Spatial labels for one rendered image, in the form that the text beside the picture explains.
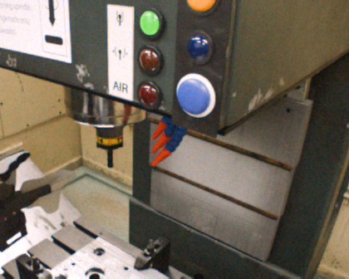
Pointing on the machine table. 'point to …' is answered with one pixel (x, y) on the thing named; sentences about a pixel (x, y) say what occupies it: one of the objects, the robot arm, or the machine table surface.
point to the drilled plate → (124, 270)
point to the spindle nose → (99, 110)
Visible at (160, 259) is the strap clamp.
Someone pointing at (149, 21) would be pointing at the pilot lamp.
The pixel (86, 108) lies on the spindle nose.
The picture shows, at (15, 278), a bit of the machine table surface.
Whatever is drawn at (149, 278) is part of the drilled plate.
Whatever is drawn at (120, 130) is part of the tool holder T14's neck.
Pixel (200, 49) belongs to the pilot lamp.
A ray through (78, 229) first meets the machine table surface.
